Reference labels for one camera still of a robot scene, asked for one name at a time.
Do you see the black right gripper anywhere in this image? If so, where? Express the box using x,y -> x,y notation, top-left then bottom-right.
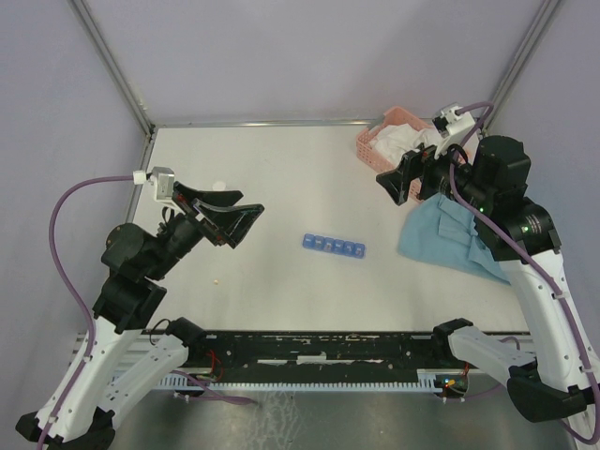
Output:
377,129 -> 494,214

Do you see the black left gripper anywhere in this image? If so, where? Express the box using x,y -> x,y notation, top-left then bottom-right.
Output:
147,180 -> 266,278

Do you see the blue weekly pill organizer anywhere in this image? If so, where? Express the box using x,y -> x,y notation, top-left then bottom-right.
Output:
302,233 -> 367,259

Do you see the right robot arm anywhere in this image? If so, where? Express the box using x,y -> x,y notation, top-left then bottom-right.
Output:
376,136 -> 599,423

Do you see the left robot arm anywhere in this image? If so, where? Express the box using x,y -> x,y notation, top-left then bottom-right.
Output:
16,179 -> 264,449

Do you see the white pill bottle blue label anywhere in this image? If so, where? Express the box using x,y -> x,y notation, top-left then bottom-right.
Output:
212,181 -> 228,191

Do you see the white crumpled cloth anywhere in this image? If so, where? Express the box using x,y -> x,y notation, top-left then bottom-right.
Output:
369,124 -> 441,166

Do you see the pink perforated plastic basket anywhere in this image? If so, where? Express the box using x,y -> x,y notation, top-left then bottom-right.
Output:
355,106 -> 440,173

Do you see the light blue cloth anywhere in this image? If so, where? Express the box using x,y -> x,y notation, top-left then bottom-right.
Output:
397,194 -> 508,284

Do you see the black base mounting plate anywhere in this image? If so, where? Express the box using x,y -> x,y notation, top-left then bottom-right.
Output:
184,330 -> 473,376

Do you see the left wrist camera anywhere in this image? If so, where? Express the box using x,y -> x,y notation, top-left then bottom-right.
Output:
132,166 -> 175,203

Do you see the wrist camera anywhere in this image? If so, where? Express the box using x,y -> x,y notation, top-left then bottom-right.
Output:
432,104 -> 475,159
132,166 -> 175,203

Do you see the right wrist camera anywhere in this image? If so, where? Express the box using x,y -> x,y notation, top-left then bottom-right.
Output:
432,104 -> 475,159

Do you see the light blue cable duct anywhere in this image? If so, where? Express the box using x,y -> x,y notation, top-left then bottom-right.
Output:
154,369 -> 444,390

